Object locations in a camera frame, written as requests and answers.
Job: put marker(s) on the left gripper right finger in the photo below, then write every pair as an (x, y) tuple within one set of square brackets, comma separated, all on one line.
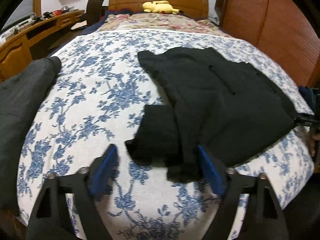
[(214, 171)]

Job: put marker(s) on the grey garment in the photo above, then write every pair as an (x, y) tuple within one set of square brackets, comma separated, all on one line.
[(21, 97)]

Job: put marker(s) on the wooden desk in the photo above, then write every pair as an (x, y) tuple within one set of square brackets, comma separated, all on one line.
[(15, 52)]

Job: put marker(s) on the wooden louvered wardrobe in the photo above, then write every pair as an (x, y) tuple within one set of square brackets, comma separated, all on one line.
[(279, 29)]

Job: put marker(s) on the person's right hand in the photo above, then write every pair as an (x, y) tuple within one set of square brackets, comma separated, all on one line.
[(312, 138)]

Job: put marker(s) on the grey window blind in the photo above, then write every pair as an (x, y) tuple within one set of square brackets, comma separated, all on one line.
[(23, 12)]

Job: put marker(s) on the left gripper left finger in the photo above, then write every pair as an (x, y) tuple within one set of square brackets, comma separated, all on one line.
[(100, 171)]

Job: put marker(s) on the red bowl on desk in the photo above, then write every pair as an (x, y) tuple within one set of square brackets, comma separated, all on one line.
[(57, 12)]

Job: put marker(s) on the dark desk chair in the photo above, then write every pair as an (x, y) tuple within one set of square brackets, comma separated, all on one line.
[(91, 16)]

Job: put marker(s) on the pink floral quilt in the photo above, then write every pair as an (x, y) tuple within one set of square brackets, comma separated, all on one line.
[(161, 21)]

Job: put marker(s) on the blue floral white bedspread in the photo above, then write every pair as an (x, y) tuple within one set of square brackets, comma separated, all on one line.
[(98, 99)]

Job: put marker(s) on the navy blue garment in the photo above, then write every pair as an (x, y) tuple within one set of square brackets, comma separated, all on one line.
[(308, 96)]

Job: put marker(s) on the black coat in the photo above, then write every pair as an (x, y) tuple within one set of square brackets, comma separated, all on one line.
[(231, 110)]

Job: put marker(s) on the yellow Pikachu plush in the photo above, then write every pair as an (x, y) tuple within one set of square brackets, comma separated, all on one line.
[(162, 7)]

